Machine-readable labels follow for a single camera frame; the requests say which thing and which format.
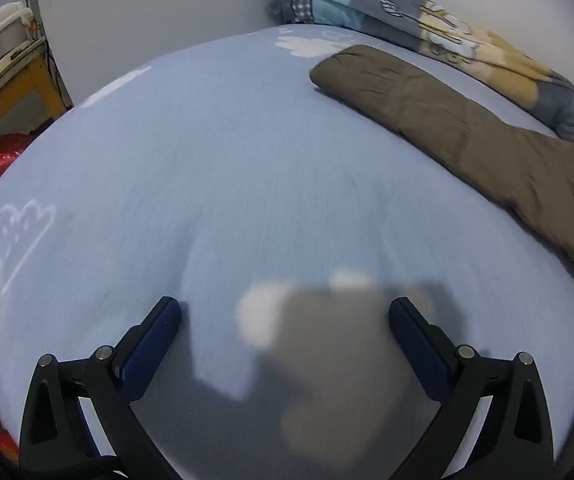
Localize colourful patchwork quilt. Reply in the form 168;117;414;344
267;0;574;143

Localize olive brown puffer jacket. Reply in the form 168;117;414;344
310;46;574;263

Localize light blue cloud bedsheet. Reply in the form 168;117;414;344
0;25;574;479

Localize yellow wooden side table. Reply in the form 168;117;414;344
0;38;68;120

